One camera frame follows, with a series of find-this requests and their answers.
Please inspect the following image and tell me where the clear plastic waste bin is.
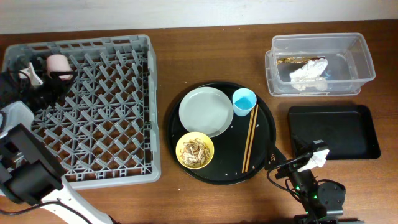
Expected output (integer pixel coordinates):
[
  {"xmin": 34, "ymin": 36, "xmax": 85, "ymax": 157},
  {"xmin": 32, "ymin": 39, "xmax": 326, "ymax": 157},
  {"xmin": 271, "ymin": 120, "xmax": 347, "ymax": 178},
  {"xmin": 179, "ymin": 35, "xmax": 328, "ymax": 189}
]
[{"xmin": 265, "ymin": 33, "xmax": 376, "ymax": 96}]

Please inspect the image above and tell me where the wooden chopstick right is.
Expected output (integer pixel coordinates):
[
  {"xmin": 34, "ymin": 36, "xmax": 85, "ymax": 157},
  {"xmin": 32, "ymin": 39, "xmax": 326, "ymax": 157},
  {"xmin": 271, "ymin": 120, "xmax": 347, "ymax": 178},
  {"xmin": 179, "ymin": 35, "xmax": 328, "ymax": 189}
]
[{"xmin": 244, "ymin": 105, "xmax": 259, "ymax": 172}]

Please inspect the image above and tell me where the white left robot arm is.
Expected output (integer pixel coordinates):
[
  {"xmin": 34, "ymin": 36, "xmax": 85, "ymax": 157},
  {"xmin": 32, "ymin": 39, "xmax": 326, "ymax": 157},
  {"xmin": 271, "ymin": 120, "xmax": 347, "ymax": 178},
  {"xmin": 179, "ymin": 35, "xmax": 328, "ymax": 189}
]
[{"xmin": 1, "ymin": 70, "xmax": 115, "ymax": 223}]

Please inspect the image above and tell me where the wooden chopstick left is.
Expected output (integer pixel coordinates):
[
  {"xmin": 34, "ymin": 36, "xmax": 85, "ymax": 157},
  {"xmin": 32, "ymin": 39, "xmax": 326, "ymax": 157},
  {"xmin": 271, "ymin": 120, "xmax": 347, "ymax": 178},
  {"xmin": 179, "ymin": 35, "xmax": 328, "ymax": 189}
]
[{"xmin": 241, "ymin": 109, "xmax": 254, "ymax": 174}]

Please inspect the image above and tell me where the light blue plastic cup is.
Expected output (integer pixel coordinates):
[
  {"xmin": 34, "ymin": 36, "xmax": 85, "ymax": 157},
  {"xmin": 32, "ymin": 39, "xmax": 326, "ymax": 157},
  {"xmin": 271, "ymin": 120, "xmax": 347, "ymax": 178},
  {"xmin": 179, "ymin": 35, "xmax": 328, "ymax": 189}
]
[{"xmin": 232, "ymin": 88, "xmax": 257, "ymax": 116}]

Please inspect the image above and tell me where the pink plastic cup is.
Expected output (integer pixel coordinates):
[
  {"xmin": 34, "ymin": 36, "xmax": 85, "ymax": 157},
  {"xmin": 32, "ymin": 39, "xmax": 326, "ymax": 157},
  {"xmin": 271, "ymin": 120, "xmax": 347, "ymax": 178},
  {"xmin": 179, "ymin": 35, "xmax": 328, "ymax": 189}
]
[{"xmin": 46, "ymin": 54, "xmax": 72, "ymax": 77}]

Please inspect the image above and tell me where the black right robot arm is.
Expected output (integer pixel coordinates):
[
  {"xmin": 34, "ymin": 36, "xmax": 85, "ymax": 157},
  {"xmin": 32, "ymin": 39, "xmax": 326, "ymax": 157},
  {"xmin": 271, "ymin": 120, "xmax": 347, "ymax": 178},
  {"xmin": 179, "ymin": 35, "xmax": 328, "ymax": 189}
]
[{"xmin": 182, "ymin": 98, "xmax": 319, "ymax": 212}]

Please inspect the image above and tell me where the crumpled white tissue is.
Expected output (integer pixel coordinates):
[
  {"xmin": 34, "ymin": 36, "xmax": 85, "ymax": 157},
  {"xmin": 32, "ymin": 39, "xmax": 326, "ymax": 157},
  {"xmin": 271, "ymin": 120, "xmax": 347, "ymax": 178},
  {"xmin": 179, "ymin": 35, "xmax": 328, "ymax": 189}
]
[{"xmin": 289, "ymin": 59, "xmax": 328, "ymax": 91}]

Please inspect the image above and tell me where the grey plastic dishwasher rack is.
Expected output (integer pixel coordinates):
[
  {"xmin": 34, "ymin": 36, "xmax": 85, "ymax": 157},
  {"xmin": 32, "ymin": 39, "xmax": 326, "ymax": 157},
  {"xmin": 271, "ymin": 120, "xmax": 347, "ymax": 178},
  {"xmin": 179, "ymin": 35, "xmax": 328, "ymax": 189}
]
[{"xmin": 2, "ymin": 35, "xmax": 161, "ymax": 190}]

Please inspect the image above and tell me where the gold foil wrapper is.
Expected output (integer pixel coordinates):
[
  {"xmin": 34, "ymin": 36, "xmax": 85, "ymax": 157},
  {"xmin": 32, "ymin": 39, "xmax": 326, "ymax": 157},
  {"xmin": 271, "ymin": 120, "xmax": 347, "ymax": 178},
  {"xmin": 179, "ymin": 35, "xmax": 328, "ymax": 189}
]
[{"xmin": 277, "ymin": 56, "xmax": 325, "ymax": 65}]

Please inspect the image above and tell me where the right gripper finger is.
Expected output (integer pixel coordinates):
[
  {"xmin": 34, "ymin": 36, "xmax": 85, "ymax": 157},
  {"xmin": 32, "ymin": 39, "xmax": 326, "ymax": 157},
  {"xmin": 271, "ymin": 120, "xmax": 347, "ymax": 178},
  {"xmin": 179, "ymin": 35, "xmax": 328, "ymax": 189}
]
[
  {"xmin": 264, "ymin": 141, "xmax": 286, "ymax": 170},
  {"xmin": 291, "ymin": 134, "xmax": 313, "ymax": 157}
]

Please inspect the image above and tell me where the round black serving tray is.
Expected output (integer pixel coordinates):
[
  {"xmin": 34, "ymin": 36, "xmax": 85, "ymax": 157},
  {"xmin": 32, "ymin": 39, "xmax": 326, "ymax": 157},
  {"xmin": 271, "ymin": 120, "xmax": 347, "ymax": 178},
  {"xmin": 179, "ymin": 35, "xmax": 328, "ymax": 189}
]
[{"xmin": 165, "ymin": 96, "xmax": 276, "ymax": 185}]

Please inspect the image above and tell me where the yellow bowl with food scraps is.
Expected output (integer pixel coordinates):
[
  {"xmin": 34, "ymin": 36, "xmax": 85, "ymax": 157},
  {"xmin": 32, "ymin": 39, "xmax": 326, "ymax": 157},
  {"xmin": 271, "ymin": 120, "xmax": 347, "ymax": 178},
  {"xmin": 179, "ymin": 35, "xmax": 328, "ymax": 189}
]
[{"xmin": 175, "ymin": 132, "xmax": 215, "ymax": 169}]

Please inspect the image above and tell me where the black rectangular tray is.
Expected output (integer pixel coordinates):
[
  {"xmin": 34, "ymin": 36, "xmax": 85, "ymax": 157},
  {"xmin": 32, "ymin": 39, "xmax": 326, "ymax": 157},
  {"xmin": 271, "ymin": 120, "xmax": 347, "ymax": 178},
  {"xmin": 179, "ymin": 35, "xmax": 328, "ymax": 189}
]
[{"xmin": 288, "ymin": 105, "xmax": 381, "ymax": 160}]

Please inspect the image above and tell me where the grey round plate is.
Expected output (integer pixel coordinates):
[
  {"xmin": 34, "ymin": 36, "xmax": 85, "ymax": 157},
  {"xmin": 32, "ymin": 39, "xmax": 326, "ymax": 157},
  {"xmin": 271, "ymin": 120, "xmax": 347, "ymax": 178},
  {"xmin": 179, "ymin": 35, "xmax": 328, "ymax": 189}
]
[{"xmin": 178, "ymin": 87, "xmax": 234, "ymax": 138}]

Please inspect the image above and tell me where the wooden chopstick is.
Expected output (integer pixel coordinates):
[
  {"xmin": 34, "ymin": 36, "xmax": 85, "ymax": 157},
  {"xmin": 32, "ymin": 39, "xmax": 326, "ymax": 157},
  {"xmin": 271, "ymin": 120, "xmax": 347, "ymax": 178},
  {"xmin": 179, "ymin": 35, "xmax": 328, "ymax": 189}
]
[
  {"xmin": 244, "ymin": 105, "xmax": 259, "ymax": 172},
  {"xmin": 241, "ymin": 109, "xmax": 254, "ymax": 174}
]

